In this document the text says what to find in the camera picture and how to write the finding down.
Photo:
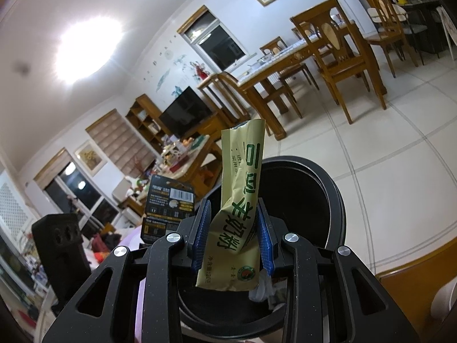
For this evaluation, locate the black television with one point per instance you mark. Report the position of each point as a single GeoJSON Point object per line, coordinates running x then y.
{"type": "Point", "coordinates": [185, 110]}

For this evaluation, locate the wooden bookshelf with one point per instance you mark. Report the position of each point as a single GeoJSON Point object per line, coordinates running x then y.
{"type": "Point", "coordinates": [146, 118]}

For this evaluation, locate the round ceiling light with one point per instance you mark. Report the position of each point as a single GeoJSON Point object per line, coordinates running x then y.
{"type": "Point", "coordinates": [89, 46]}

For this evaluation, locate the white crumpled wrapper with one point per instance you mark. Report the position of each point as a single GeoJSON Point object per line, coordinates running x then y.
{"type": "Point", "coordinates": [262, 289]}

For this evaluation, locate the pile of dark clothes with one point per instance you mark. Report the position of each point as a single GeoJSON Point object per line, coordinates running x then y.
{"type": "Point", "coordinates": [103, 244]}

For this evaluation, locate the black battery card pack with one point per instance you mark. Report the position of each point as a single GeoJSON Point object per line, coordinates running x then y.
{"type": "Point", "coordinates": [166, 203]}

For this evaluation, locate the white cup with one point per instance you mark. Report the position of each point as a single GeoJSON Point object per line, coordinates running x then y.
{"type": "Point", "coordinates": [446, 300]}

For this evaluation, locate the wooden television cabinet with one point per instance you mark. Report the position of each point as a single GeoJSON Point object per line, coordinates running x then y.
{"type": "Point", "coordinates": [214, 123]}

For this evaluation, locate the brown window blind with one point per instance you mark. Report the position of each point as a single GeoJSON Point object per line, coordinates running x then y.
{"type": "Point", "coordinates": [117, 139]}

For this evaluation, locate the wooden side table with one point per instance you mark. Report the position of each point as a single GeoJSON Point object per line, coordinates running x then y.
{"type": "Point", "coordinates": [410, 268]}

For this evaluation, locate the wooden coffee table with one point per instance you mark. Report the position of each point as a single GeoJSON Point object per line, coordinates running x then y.
{"type": "Point", "coordinates": [200, 166]}

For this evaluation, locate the black trash bin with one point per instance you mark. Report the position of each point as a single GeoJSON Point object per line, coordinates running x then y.
{"type": "Point", "coordinates": [303, 193]}

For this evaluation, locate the wooden dining chair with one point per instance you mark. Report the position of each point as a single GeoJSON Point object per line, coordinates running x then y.
{"type": "Point", "coordinates": [273, 48]}
{"type": "Point", "coordinates": [383, 10]}
{"type": "Point", "coordinates": [260, 91]}
{"type": "Point", "coordinates": [334, 30]}

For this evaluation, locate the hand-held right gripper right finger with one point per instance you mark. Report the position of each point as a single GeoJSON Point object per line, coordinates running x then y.
{"type": "Point", "coordinates": [265, 246]}

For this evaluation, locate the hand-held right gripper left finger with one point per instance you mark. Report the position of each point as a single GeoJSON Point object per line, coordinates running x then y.
{"type": "Point", "coordinates": [201, 235]}

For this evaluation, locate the dark wall window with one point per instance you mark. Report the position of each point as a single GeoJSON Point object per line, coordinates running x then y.
{"type": "Point", "coordinates": [214, 39]}

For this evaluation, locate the large balcony window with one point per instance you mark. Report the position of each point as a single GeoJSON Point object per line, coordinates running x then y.
{"type": "Point", "coordinates": [71, 189]}

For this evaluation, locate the yellow powder sachet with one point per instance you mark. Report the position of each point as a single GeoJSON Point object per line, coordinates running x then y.
{"type": "Point", "coordinates": [242, 193]}

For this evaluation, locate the tall wooden stand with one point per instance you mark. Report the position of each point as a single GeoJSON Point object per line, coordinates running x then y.
{"type": "Point", "coordinates": [209, 84]}

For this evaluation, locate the pile of table clutter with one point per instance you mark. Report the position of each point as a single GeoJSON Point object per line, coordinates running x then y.
{"type": "Point", "coordinates": [175, 153]}

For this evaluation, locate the framed sunflower picture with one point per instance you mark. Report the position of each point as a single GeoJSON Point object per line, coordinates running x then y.
{"type": "Point", "coordinates": [89, 157]}

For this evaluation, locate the dark glass table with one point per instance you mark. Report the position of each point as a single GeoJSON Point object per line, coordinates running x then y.
{"type": "Point", "coordinates": [414, 10]}

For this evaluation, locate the white box appliance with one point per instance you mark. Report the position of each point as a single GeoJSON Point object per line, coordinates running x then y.
{"type": "Point", "coordinates": [123, 190]}

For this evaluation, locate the wooden dining table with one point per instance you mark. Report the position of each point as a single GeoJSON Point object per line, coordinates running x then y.
{"type": "Point", "coordinates": [285, 62]}

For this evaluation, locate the wooden doorway frame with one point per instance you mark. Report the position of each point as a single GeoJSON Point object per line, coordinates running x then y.
{"type": "Point", "coordinates": [360, 0]}

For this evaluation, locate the white lattice radiator cover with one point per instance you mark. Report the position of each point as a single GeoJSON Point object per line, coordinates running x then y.
{"type": "Point", "coordinates": [14, 207]}

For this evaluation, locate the red wall decoration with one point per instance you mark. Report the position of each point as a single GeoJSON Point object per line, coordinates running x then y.
{"type": "Point", "coordinates": [200, 69]}

